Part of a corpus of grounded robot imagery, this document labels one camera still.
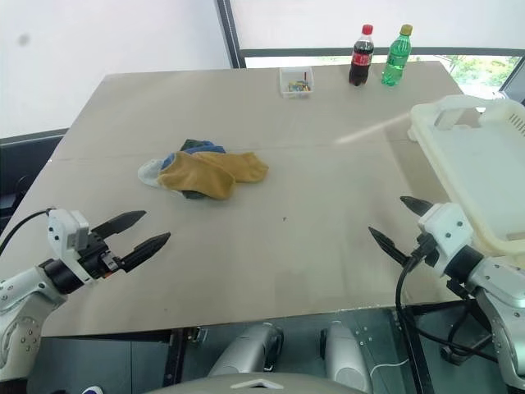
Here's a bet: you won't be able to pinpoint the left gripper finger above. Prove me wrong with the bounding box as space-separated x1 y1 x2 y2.
90 209 148 240
120 231 172 273

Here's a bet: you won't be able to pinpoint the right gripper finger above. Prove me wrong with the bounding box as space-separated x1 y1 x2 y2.
367 226 413 268
399 195 431 218

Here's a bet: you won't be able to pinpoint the white plastic basket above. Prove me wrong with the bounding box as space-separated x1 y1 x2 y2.
406 94 525 258

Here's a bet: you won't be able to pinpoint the cola bottle red cap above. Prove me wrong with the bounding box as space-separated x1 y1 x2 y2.
348 24 376 88

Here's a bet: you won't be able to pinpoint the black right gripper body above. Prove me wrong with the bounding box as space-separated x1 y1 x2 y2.
409 233 440 268

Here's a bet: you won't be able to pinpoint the blue sock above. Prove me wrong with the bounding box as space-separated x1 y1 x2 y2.
162 140 227 170

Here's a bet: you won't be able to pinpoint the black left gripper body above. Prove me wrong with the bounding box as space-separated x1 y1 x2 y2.
77 231 125 282

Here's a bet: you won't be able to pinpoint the black window frame bar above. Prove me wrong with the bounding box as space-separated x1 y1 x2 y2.
239 46 525 59

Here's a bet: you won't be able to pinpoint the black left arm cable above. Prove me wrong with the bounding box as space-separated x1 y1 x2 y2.
0 208 55 256

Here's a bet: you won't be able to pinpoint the green soda bottle yellow cap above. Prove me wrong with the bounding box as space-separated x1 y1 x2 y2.
381 24 414 88

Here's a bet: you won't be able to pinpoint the colourful small pieces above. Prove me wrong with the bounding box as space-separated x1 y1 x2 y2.
286 70 313 92

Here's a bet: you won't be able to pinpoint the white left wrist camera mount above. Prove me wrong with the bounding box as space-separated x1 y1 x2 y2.
45 208 94 285

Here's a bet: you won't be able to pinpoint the grey rounded robot leg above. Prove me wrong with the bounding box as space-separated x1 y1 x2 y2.
318 321 372 393
207 322 285 378

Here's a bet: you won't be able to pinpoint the white floor cable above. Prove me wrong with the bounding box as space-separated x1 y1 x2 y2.
370 359 408 381

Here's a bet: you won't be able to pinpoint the black table frame leg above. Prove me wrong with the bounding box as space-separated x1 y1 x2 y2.
162 327 189 394
391 305 438 394

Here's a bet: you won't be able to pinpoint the mustard yellow sock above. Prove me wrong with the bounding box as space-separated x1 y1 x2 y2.
157 152 237 201
194 151 270 185

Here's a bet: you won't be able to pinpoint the black window frame post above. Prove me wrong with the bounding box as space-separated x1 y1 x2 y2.
215 0 248 70

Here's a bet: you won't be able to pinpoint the white sock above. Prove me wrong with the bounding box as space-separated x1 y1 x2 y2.
137 158 167 190

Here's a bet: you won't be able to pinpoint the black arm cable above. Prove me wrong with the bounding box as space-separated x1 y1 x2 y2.
0 208 55 256
395 245 495 364

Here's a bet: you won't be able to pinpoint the black furniture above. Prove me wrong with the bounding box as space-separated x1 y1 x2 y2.
0 127 70 233

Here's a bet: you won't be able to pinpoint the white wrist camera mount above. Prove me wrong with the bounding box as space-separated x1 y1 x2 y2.
417 202 476 281
45 208 94 285

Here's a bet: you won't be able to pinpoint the small clear plastic box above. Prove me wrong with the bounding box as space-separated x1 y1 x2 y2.
279 66 316 100

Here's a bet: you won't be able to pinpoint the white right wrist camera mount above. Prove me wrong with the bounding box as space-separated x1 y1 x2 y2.
417 202 476 281

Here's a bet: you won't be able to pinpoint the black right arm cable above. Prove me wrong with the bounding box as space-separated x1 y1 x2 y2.
395 245 495 364

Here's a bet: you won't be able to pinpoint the grey robot torso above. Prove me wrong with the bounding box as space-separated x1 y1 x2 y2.
141 371 372 394

